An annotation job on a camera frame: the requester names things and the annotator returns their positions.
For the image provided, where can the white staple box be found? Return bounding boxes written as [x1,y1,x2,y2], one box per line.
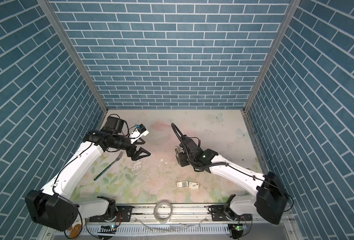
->
[189,182,200,190]

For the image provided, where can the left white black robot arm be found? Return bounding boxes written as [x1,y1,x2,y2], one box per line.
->
[25,114,151,232]

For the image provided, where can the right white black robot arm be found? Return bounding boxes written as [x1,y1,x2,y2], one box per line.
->
[174,148,289,225]

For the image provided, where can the silver fork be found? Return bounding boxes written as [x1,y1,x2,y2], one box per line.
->
[94,152,123,181]

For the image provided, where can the clear tape roll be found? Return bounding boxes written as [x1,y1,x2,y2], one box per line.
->
[153,201,173,224]

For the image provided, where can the brown white plush toy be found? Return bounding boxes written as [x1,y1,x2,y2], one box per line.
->
[64,223,83,239]

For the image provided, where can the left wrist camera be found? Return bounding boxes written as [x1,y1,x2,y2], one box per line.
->
[129,124,149,144]

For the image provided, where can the aluminium front rail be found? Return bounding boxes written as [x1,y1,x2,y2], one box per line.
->
[46,203,295,226]

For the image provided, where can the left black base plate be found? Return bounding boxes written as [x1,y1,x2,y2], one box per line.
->
[89,206,133,223]

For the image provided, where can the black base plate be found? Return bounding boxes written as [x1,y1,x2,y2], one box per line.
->
[207,205,253,222]
[89,206,133,223]

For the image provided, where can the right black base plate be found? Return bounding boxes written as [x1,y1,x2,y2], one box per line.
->
[207,205,253,222]

